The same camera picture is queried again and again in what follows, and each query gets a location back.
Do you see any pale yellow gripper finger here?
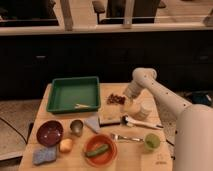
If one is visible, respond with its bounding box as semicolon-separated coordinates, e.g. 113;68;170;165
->
123;98;133;112

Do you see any bunch of red grapes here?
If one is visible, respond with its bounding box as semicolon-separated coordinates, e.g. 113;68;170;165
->
107;94;126;105

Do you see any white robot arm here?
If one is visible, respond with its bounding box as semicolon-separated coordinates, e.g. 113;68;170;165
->
124;68;213;171

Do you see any green plastic cup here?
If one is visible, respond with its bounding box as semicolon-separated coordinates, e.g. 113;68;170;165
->
144;133;161;152

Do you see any small metal cup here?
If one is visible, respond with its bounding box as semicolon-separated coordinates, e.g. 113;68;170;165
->
70;120;84;137

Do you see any black spatula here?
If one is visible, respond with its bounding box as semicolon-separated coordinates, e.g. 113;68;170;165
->
99;121;121;127

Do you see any silver fork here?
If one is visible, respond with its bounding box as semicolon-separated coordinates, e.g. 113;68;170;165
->
110;133;144;142

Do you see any grey blue cloth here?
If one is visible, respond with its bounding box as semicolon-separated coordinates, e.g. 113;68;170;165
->
84;116;100;133

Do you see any green cucumber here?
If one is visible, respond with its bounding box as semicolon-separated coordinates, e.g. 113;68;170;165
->
85;144;109;157

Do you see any orange bowl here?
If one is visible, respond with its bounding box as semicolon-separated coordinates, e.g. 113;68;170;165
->
83;134;117;168

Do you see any green plastic tray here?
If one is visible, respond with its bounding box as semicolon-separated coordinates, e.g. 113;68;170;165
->
46;76;101;114

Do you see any dark red bowl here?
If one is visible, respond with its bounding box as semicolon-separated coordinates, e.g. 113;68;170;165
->
36;120;63;147

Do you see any blue sponge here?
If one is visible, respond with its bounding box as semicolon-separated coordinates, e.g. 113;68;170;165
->
32;147;57;165

